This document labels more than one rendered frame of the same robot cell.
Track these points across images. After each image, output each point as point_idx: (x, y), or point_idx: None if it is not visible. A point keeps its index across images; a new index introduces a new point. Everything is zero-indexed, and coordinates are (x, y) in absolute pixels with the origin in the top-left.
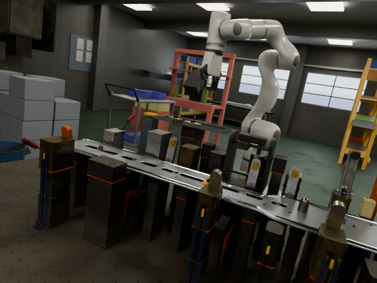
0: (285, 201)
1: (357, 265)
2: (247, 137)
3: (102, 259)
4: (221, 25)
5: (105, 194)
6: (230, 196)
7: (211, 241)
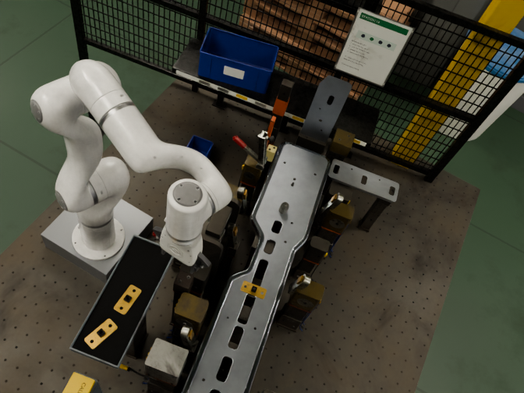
0: (268, 219)
1: None
2: (224, 228)
3: None
4: (217, 207)
5: None
6: (281, 270)
7: None
